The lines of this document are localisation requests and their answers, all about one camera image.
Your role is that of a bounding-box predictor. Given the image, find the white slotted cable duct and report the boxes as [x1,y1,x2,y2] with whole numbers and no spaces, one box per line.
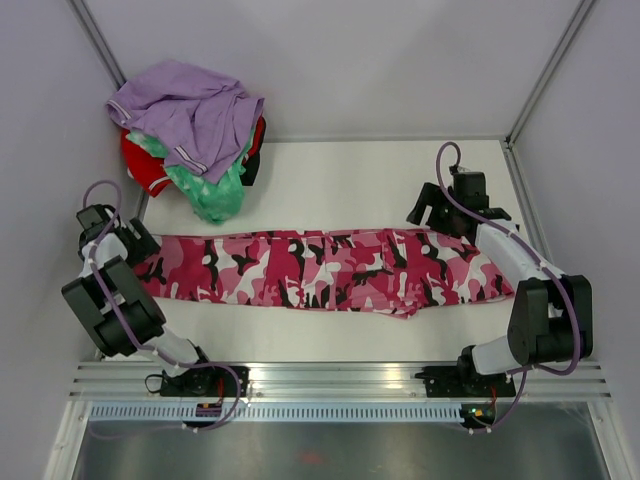
[89,401,462,423]

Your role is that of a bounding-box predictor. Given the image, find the aluminium corner post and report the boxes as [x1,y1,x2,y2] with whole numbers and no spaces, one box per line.
[67,0,126,90]
[504,0,599,150]

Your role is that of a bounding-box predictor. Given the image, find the pink camouflage trousers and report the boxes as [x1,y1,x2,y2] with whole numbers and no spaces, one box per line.
[134,228,514,319]

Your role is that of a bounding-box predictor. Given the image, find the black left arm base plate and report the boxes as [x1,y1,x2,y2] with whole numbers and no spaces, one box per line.
[145,366,250,398]

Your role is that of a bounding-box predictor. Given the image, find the purple shirt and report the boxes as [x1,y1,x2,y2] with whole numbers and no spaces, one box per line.
[106,60,264,184]

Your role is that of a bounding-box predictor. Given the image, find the aluminium left side rail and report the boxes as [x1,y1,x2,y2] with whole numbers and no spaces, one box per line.
[127,191,149,228]

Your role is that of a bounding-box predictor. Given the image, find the aluminium right corner post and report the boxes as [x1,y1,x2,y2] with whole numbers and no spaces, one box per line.
[504,0,599,150]

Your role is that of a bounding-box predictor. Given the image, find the red garment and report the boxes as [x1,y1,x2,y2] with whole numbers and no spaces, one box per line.
[120,130,172,197]

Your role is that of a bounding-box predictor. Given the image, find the aluminium left corner post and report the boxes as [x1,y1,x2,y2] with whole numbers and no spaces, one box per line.
[67,0,126,90]

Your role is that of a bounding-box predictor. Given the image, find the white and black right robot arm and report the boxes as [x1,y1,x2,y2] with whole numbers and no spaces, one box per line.
[407,171,593,396]

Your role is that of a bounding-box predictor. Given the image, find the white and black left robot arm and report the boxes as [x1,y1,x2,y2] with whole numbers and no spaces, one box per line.
[61,204,218,397]

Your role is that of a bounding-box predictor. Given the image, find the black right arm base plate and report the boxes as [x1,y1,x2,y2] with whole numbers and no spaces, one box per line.
[414,366,516,399]

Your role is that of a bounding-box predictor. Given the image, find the aluminium front rail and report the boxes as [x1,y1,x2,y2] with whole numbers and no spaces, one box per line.
[67,361,612,402]

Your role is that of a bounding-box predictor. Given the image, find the green tie-dye garment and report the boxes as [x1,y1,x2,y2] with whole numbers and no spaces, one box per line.
[127,131,253,224]

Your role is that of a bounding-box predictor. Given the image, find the black garment in pile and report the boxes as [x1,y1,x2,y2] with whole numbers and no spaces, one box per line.
[240,116,267,187]

